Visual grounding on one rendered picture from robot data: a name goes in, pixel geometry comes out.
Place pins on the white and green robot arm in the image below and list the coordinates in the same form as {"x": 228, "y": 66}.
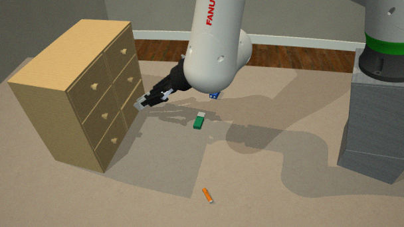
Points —
{"x": 212, "y": 61}

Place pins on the brown wooden drawer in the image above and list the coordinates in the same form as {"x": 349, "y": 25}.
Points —
{"x": 89, "y": 87}
{"x": 126, "y": 80}
{"x": 117, "y": 53}
{"x": 100, "y": 117}
{"x": 108, "y": 143}
{"x": 129, "y": 112}

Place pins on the green and white eraser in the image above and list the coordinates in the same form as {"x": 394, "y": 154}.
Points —
{"x": 199, "y": 120}

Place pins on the small tan wooden chest of drawers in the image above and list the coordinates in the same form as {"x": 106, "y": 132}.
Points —
{"x": 41, "y": 88}

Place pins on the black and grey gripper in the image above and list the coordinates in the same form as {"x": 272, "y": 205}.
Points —
{"x": 170, "y": 84}

